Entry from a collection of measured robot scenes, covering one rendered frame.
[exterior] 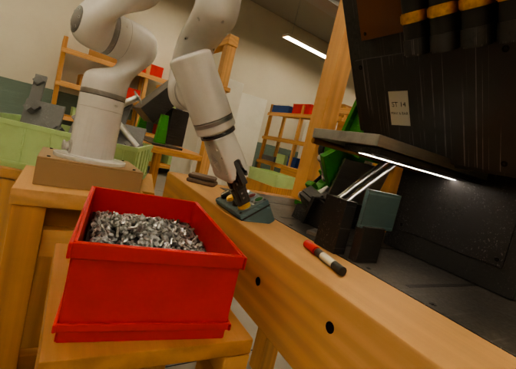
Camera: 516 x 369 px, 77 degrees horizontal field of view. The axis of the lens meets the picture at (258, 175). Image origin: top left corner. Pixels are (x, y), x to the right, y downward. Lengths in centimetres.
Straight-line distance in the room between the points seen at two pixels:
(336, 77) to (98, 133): 102
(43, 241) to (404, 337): 83
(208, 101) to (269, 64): 863
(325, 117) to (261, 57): 766
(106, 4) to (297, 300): 83
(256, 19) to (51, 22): 455
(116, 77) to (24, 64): 660
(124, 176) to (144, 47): 38
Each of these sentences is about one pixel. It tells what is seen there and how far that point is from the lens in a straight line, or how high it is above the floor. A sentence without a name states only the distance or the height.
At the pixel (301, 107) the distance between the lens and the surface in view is 729.
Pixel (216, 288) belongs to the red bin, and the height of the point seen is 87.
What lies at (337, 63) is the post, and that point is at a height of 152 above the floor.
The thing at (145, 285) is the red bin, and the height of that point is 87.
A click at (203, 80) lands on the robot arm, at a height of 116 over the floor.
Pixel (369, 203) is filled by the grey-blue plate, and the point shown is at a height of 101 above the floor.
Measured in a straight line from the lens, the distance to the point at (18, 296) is 102.
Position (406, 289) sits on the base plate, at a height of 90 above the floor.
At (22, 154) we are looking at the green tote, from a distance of 146.
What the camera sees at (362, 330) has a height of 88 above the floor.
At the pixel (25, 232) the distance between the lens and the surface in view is 96.
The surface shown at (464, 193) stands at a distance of 83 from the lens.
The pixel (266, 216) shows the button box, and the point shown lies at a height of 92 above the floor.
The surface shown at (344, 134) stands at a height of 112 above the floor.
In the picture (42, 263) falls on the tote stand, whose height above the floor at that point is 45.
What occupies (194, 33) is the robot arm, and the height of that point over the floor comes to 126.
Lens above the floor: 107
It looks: 5 degrees down
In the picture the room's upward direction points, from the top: 14 degrees clockwise
